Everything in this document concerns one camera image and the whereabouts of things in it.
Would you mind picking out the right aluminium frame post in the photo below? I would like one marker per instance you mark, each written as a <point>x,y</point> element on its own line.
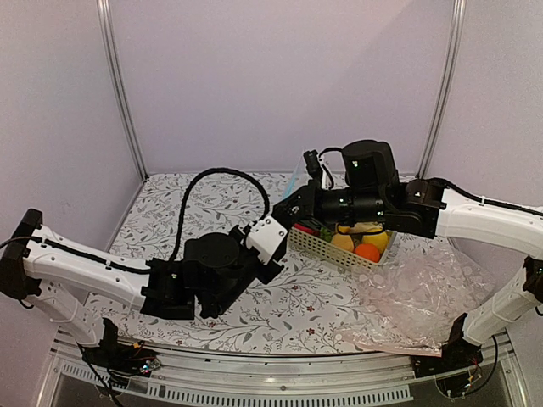
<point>452,51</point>

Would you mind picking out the crumpled clear plastic sheet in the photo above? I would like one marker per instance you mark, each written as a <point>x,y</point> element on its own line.
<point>409,303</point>

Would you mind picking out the orange fruit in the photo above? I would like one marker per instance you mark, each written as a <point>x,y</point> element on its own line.
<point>368,251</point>

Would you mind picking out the yellow lemon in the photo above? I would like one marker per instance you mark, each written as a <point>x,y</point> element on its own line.
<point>377,237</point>

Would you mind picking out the clear zip top bag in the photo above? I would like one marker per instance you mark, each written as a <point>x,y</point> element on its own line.
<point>298,178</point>

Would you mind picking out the red apple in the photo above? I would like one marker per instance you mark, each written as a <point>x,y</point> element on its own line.
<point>308,230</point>

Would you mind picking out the aluminium frame post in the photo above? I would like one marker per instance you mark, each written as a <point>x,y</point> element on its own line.
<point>113,60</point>
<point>452,51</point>

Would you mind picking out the floral table cloth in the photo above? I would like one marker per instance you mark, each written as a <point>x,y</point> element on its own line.
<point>308,291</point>

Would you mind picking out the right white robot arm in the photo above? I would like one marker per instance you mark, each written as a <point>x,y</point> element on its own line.
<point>429,208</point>

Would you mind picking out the yellow mango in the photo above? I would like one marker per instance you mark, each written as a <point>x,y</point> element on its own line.
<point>343,241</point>

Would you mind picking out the left aluminium frame post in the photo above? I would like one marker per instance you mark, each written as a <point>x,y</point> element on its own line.
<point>113,60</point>

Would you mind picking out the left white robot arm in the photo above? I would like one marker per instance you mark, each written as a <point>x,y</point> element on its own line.
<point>40,266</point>

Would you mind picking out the green grape bunch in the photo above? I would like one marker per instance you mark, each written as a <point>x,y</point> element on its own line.
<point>326,235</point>

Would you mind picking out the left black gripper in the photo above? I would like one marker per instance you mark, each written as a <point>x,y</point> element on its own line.
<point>276,267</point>

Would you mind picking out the front aluminium rail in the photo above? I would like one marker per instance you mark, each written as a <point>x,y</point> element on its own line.
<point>303,366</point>

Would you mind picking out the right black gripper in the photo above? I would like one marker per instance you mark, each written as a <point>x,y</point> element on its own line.
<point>308,205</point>

